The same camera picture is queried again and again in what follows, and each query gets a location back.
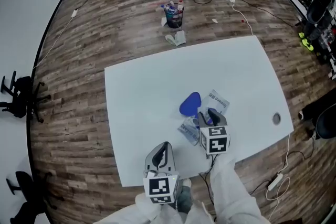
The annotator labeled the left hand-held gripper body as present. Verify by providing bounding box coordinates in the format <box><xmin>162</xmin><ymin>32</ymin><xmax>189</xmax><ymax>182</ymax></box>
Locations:
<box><xmin>143</xmin><ymin>141</ymin><xmax>181</xmax><ymax>205</ymax></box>

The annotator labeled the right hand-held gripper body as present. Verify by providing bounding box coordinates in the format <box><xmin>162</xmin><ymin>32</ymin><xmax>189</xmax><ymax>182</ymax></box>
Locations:
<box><xmin>198</xmin><ymin>111</ymin><xmax>230</xmax><ymax>155</ymax></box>

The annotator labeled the clear plastic packet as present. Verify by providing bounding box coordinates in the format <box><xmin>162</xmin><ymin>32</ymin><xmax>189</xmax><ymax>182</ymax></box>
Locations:
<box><xmin>179</xmin><ymin>89</ymin><xmax>231</xmax><ymax>146</ymax></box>

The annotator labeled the person's right forearm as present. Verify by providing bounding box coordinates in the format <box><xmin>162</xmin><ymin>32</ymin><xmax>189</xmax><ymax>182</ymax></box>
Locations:
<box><xmin>209</xmin><ymin>153</ymin><xmax>265</xmax><ymax>224</ymax></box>

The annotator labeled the person's left forearm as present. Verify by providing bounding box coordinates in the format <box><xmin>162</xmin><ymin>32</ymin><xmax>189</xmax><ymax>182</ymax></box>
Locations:
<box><xmin>135</xmin><ymin>193</ymin><xmax>169</xmax><ymax>221</ymax></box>

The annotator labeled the person's left hand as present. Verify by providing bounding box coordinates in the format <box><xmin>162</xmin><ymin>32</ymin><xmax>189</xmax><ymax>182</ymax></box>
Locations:
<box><xmin>177</xmin><ymin>178</ymin><xmax>194</xmax><ymax>215</ymax></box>

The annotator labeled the person's white suit torso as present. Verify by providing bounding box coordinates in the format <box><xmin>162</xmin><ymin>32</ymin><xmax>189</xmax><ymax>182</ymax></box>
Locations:
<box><xmin>93</xmin><ymin>201</ymin><xmax>216</xmax><ymax>224</ymax></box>

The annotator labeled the white table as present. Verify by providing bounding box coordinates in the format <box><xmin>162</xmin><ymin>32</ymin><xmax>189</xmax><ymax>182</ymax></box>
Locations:
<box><xmin>104</xmin><ymin>35</ymin><xmax>295</xmax><ymax>188</ymax></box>

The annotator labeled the crumpled grey white cloth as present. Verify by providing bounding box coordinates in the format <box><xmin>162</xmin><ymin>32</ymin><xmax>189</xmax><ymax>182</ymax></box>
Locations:
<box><xmin>164</xmin><ymin>30</ymin><xmax>187</xmax><ymax>47</ymax></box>

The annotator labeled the black mesh waste bin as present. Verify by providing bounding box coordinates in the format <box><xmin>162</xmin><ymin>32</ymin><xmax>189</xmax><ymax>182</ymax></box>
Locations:
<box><xmin>164</xmin><ymin>6</ymin><xmax>184</xmax><ymax>29</ymax></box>

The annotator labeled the bunch of empty plastic bottles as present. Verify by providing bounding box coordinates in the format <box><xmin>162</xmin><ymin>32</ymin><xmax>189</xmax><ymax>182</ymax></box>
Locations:
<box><xmin>160</xmin><ymin>0</ymin><xmax>184</xmax><ymax>20</ymax></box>

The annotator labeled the black office chair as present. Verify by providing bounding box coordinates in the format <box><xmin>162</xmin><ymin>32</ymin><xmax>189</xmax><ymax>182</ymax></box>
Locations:
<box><xmin>0</xmin><ymin>70</ymin><xmax>52</xmax><ymax>124</ymax></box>
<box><xmin>6</xmin><ymin>170</ymin><xmax>65</xmax><ymax>218</ymax></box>

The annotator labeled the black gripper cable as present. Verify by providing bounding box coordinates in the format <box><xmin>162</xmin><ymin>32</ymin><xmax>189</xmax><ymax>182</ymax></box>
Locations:
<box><xmin>198</xmin><ymin>155</ymin><xmax>217</xmax><ymax>218</ymax></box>

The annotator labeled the white cable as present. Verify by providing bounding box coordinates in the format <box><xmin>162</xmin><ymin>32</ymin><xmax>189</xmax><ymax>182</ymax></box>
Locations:
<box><xmin>266</xmin><ymin>176</ymin><xmax>291</xmax><ymax>221</ymax></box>
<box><xmin>33</xmin><ymin>15</ymin><xmax>74</xmax><ymax>69</ymax></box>
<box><xmin>232</xmin><ymin>2</ymin><xmax>291</xmax><ymax>176</ymax></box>

